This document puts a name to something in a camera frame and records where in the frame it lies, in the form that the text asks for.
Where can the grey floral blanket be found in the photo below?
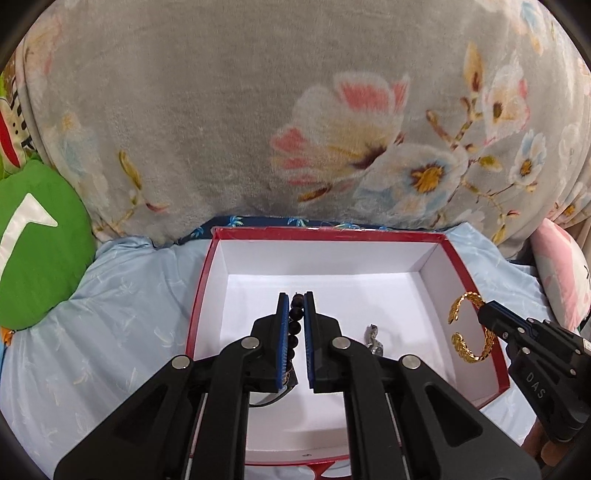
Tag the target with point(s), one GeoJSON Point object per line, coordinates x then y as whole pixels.
{"type": "Point", "coordinates": [184, 115]}

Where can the colourful printed cloth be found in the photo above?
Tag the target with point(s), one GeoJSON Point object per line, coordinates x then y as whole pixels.
{"type": "Point", "coordinates": [11, 129]}

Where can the red cardboard box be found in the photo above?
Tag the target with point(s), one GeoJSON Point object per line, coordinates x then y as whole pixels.
{"type": "Point", "coordinates": [323, 258]}

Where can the green pillow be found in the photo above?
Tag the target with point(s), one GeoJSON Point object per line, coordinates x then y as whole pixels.
{"type": "Point", "coordinates": [46, 258]}

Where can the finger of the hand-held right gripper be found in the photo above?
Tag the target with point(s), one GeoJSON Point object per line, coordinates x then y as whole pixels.
{"type": "Point", "coordinates": [496, 323]}
{"type": "Point", "coordinates": [510, 311]}

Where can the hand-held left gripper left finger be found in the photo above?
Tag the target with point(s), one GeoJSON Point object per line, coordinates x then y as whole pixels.
{"type": "Point", "coordinates": [282, 332]}

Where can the dark blue palm print cloth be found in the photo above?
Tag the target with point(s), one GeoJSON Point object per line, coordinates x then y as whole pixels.
{"type": "Point", "coordinates": [240, 220]}

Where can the gold bangle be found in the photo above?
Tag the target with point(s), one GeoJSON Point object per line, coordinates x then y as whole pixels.
{"type": "Point", "coordinates": [466, 353]}

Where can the pink pillow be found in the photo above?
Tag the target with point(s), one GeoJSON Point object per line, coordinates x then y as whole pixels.
{"type": "Point", "coordinates": [558, 263]}

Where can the silver wristwatch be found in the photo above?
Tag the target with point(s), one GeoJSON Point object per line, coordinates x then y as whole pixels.
{"type": "Point", "coordinates": [373, 344]}

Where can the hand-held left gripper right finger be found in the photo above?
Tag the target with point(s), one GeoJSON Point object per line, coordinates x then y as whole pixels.
{"type": "Point", "coordinates": [308, 341]}

